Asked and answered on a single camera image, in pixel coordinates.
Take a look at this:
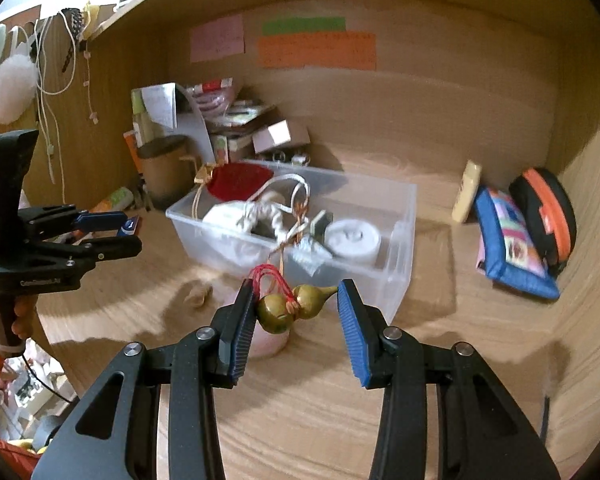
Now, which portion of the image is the beige tube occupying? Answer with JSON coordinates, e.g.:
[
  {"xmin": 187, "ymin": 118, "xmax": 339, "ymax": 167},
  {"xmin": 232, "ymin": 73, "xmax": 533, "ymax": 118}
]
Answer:
[{"xmin": 451, "ymin": 160, "xmax": 482, "ymax": 224}]

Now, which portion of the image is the pink paper note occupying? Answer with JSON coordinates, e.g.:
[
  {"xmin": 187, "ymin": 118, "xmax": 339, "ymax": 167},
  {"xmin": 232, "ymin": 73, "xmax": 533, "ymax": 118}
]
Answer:
[{"xmin": 189, "ymin": 14, "xmax": 245, "ymax": 63}]

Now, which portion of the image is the small dark green box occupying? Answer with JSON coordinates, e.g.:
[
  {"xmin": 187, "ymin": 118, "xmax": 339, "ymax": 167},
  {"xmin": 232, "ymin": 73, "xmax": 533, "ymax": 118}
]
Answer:
[{"xmin": 307, "ymin": 210, "xmax": 334, "ymax": 243}]

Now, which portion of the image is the fruit print packet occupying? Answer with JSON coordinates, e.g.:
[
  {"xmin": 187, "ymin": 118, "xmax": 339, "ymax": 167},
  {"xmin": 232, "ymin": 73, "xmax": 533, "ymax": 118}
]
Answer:
[{"xmin": 212, "ymin": 135, "xmax": 231, "ymax": 166}]

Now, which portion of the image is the white round disc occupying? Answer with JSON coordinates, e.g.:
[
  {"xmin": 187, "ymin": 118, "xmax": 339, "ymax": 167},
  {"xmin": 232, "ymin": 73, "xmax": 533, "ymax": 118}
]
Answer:
[{"xmin": 325, "ymin": 218, "xmax": 382, "ymax": 263}]

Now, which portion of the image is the small white cardboard box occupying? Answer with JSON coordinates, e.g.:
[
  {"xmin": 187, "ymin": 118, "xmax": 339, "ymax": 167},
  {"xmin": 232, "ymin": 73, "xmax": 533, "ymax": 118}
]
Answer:
[{"xmin": 252, "ymin": 120, "xmax": 311, "ymax": 156}]

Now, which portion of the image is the black and orange case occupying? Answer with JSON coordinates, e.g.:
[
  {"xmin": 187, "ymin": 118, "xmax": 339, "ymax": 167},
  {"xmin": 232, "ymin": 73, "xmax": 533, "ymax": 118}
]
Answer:
[{"xmin": 509, "ymin": 167, "xmax": 577, "ymax": 277}]

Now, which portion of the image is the thin dark pen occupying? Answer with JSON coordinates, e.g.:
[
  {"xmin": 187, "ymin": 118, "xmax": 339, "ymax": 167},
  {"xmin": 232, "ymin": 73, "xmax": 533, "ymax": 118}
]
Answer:
[{"xmin": 541, "ymin": 360, "xmax": 557, "ymax": 443}]

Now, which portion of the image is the blue patterned pouch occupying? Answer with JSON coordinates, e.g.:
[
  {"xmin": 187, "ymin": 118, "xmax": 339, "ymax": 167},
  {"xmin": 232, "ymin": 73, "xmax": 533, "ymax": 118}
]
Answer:
[{"xmin": 474, "ymin": 186, "xmax": 561, "ymax": 302}]

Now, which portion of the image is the stack of snack packets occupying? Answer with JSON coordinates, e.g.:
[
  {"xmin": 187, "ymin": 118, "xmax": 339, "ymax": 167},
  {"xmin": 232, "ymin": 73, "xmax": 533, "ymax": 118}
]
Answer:
[{"xmin": 187, "ymin": 79, "xmax": 278, "ymax": 136}]

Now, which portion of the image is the wooden desktop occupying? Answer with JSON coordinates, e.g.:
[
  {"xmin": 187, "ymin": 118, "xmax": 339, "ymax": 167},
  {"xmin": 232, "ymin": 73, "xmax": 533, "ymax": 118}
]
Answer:
[{"xmin": 30, "ymin": 150, "xmax": 581, "ymax": 480}]

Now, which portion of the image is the person's left hand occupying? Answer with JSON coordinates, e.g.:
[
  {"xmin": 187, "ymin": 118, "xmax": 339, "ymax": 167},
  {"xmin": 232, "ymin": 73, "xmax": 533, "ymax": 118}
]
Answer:
[{"xmin": 0, "ymin": 287, "xmax": 39, "ymax": 345}]

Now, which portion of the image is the white paper notebook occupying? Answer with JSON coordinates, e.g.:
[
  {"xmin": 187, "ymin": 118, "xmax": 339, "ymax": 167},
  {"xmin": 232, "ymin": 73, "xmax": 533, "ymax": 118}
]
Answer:
[{"xmin": 132, "ymin": 82, "xmax": 177, "ymax": 131}]

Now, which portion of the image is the green and orange tube packet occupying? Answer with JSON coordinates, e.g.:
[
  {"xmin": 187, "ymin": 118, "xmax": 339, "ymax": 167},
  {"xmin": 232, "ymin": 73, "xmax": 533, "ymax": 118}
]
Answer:
[{"xmin": 91, "ymin": 186, "xmax": 135, "ymax": 213}]

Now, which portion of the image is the white fluffy pompom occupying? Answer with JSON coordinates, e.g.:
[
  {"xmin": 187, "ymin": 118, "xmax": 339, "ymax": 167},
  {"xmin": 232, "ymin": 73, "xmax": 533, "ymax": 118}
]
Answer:
[{"xmin": 0, "ymin": 55, "xmax": 38, "ymax": 123}]

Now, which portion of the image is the round pink jar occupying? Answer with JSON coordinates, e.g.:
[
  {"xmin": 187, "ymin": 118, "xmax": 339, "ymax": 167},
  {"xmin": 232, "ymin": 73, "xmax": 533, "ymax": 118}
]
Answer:
[{"xmin": 247, "ymin": 330, "xmax": 290, "ymax": 359}]

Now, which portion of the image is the dark hair brush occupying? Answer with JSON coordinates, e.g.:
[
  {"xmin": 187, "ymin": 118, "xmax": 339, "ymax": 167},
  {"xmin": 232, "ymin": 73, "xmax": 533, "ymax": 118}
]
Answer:
[{"xmin": 61, "ymin": 7, "xmax": 84, "ymax": 76}]

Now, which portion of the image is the clear plastic storage box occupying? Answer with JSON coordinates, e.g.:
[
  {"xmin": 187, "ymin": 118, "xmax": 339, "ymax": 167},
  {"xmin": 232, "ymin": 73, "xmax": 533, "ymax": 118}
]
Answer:
[{"xmin": 166, "ymin": 159, "xmax": 418, "ymax": 326}]

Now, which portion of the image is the white cable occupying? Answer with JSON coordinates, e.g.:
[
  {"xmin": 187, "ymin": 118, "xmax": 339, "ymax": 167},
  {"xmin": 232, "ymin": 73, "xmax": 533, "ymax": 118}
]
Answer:
[{"xmin": 30, "ymin": 10, "xmax": 77, "ymax": 186}]

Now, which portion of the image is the orange paper note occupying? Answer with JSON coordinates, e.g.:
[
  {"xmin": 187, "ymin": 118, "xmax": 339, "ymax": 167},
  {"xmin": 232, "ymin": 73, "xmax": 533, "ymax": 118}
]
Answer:
[{"xmin": 257, "ymin": 32, "xmax": 377, "ymax": 71}]

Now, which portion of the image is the red fabric pouch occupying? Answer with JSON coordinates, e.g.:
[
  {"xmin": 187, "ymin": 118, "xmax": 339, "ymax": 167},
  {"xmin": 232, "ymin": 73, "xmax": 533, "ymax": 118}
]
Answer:
[{"xmin": 195, "ymin": 162, "xmax": 275, "ymax": 202}]

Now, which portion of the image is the orange book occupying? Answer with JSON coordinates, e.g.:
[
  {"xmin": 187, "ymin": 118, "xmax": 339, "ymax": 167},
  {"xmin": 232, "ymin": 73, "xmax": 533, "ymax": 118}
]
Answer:
[{"xmin": 124, "ymin": 130, "xmax": 143, "ymax": 173}]

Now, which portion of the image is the small tan charm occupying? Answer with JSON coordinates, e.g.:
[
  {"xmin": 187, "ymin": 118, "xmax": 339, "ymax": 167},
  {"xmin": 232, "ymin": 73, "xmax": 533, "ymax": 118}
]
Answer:
[{"xmin": 185, "ymin": 282, "xmax": 214, "ymax": 307}]

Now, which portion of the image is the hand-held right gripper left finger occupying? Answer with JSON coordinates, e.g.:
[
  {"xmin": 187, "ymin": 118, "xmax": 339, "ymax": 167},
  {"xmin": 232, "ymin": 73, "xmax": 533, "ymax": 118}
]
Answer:
[{"xmin": 30, "ymin": 279, "xmax": 258, "ymax": 480}]

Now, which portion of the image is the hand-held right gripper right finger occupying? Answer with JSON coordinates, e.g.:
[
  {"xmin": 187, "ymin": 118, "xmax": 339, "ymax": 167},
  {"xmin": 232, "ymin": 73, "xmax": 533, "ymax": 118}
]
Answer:
[{"xmin": 337, "ymin": 279, "xmax": 561, "ymax": 480}]

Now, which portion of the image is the white fluffy cloth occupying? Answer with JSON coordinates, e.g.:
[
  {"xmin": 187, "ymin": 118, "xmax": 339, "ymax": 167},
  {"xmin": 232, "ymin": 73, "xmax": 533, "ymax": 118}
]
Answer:
[{"xmin": 202, "ymin": 201, "xmax": 253, "ymax": 233}]

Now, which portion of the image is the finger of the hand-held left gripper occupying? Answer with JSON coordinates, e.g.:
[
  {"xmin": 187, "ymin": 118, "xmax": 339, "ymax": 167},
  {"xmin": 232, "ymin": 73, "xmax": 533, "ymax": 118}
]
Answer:
[
  {"xmin": 72, "ymin": 209, "xmax": 142, "ymax": 237},
  {"xmin": 67, "ymin": 235, "xmax": 144, "ymax": 264}
]

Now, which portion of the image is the golden gourd charm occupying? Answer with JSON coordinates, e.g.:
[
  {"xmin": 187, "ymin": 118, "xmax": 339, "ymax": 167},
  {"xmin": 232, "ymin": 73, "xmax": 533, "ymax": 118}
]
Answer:
[{"xmin": 249, "ymin": 263, "xmax": 340, "ymax": 336}]

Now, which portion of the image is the small grey pouch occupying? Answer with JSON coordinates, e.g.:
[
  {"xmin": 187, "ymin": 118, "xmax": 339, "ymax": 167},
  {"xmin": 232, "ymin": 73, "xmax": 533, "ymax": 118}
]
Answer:
[{"xmin": 292, "ymin": 237, "xmax": 334, "ymax": 276}]

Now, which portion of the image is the green paper note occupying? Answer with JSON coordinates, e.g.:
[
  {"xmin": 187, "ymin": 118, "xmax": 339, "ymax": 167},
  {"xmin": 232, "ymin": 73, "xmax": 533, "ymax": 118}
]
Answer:
[{"xmin": 261, "ymin": 17, "xmax": 347, "ymax": 36}]

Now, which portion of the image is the brown mug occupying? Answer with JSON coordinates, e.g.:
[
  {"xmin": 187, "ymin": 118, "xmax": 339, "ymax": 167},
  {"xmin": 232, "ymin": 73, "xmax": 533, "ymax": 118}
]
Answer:
[{"xmin": 137, "ymin": 135, "xmax": 201, "ymax": 207}]

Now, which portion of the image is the black cable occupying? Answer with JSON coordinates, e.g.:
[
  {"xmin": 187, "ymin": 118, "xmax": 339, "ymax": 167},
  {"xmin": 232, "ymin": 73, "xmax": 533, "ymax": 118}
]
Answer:
[{"xmin": 21, "ymin": 354, "xmax": 77, "ymax": 404}]

